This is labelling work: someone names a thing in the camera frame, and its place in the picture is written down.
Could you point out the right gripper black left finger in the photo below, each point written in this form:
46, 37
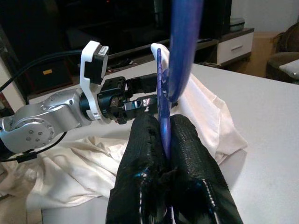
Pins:
140, 175

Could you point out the white T-shirt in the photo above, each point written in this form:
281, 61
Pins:
70, 163

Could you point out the dark sofa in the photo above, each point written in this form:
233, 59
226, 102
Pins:
280, 46

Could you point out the dark console with white drawer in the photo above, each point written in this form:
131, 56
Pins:
236, 49

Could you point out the white pillow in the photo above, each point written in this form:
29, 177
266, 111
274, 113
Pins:
289, 68

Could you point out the grey case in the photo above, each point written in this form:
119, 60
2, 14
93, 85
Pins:
237, 23

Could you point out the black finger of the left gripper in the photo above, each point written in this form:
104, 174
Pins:
140, 103
144, 82

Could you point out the blue plastic hanger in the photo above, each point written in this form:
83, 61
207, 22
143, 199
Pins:
184, 46

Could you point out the brown box with yellow label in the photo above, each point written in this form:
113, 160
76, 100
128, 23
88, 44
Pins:
51, 74

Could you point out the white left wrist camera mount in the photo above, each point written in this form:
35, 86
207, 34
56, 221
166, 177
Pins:
87, 58

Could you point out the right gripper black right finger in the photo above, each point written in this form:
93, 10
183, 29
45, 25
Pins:
194, 182

